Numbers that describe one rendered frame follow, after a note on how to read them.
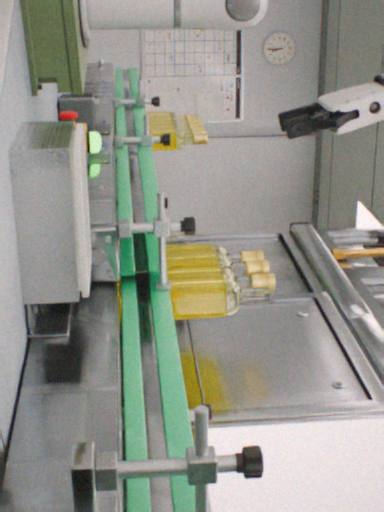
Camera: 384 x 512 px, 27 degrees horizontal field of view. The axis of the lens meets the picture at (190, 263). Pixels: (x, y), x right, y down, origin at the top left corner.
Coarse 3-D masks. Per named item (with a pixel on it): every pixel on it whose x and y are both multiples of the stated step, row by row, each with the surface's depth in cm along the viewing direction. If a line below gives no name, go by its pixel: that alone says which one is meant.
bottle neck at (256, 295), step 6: (246, 288) 142; (252, 288) 142; (258, 288) 142; (264, 288) 142; (246, 294) 141; (252, 294) 141; (258, 294) 141; (264, 294) 141; (246, 300) 141; (252, 300) 141; (258, 300) 141; (264, 300) 141
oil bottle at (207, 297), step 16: (176, 288) 139; (192, 288) 139; (208, 288) 139; (224, 288) 139; (240, 288) 142; (176, 304) 139; (192, 304) 139; (208, 304) 139; (224, 304) 139; (240, 304) 141
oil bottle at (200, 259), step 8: (168, 256) 152; (176, 256) 152; (184, 256) 152; (192, 256) 152; (200, 256) 152; (208, 256) 152; (216, 256) 152; (224, 256) 153; (168, 264) 149; (176, 264) 149; (184, 264) 149; (192, 264) 149; (200, 264) 149; (208, 264) 149; (216, 264) 149; (224, 264) 150
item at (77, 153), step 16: (80, 128) 116; (80, 144) 109; (80, 160) 122; (80, 176) 107; (80, 192) 107; (80, 208) 108; (80, 224) 109; (80, 240) 110; (80, 256) 111; (80, 272) 112; (80, 288) 114
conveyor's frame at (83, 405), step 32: (96, 64) 293; (96, 96) 235; (96, 192) 148; (96, 288) 132; (96, 320) 121; (32, 352) 112; (64, 352) 112; (96, 352) 111; (32, 384) 104; (64, 384) 104; (96, 384) 104; (32, 416) 97; (64, 416) 97; (96, 416) 97; (32, 448) 91; (64, 448) 91; (96, 448) 91; (32, 480) 85; (64, 480) 85
